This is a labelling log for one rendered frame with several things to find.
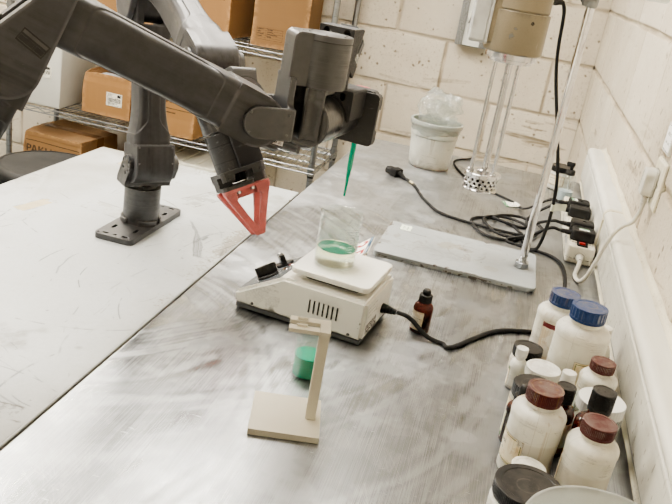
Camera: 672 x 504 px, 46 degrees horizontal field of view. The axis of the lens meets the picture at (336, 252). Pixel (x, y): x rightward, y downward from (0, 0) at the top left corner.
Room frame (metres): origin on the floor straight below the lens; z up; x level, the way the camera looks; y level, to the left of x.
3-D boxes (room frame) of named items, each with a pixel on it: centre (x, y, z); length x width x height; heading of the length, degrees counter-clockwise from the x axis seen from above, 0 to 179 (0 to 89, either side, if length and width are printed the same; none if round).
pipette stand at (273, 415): (0.78, 0.02, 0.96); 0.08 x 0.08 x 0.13; 3
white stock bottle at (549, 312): (1.04, -0.33, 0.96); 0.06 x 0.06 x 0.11
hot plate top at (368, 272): (1.06, -0.01, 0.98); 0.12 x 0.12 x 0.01; 73
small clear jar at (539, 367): (0.92, -0.29, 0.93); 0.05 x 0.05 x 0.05
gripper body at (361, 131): (0.96, 0.03, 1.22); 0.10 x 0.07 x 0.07; 73
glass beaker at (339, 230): (1.06, 0.00, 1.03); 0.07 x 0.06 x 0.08; 146
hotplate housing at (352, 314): (1.07, 0.01, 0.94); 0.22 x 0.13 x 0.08; 73
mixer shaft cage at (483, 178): (1.43, -0.24, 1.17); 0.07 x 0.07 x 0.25
